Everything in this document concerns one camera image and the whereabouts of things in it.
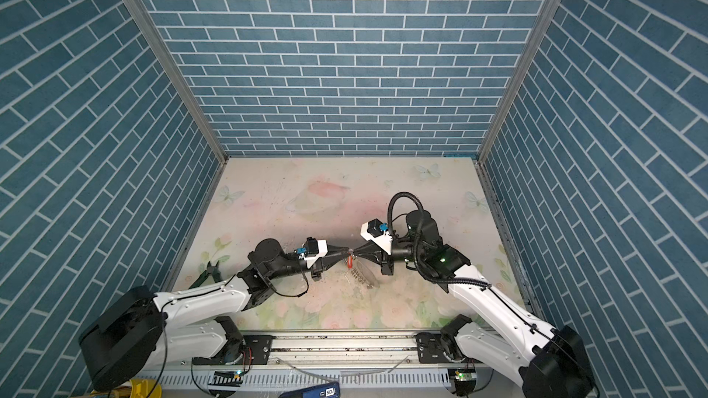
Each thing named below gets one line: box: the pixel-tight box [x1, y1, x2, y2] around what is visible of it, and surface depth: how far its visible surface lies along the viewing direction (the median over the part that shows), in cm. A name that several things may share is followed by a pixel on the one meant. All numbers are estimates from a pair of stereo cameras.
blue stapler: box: [278, 381, 342, 398], surface depth 67 cm
